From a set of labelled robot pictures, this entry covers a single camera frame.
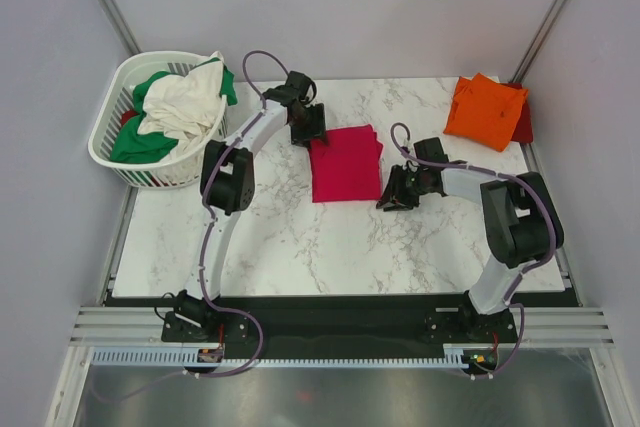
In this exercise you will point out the white plastic laundry basket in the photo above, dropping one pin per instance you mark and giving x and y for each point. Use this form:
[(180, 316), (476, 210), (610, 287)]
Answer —
[(165, 174)]

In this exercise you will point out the dark red t shirt in basket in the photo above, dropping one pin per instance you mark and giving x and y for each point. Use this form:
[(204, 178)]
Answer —
[(130, 120)]

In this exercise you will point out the right corner metal post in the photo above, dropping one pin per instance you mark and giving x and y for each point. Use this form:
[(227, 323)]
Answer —
[(539, 39)]

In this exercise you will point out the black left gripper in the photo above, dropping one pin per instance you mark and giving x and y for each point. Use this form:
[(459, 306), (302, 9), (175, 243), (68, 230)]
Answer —
[(314, 132)]

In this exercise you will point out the folded orange t shirt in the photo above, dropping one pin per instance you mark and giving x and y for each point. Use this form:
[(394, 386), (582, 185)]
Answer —
[(473, 113)]

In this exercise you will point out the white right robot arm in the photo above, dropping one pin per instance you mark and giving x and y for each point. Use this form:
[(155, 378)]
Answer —
[(521, 224)]

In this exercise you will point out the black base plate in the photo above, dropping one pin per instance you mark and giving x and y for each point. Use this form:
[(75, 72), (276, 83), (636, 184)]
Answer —
[(342, 327)]

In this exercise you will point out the aluminium frame rail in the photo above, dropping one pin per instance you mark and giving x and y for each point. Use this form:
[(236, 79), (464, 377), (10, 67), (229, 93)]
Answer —
[(564, 326)]

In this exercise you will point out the white slotted cable duct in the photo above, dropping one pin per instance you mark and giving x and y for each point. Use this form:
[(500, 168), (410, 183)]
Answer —
[(192, 357)]

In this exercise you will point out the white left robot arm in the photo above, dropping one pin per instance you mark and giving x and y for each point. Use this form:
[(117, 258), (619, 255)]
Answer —
[(228, 180)]

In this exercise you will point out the green t shirt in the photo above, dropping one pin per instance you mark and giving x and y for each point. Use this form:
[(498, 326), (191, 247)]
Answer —
[(132, 148)]

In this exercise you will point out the pink t shirt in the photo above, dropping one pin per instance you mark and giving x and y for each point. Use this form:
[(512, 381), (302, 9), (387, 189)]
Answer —
[(347, 167)]

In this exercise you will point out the white t shirt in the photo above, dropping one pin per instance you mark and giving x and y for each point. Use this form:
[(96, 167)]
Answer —
[(185, 108)]

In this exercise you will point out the folded dark red t shirt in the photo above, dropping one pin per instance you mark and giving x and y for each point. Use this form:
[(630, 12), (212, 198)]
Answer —
[(514, 116)]

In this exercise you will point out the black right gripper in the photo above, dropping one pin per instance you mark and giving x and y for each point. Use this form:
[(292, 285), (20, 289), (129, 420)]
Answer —
[(394, 192)]

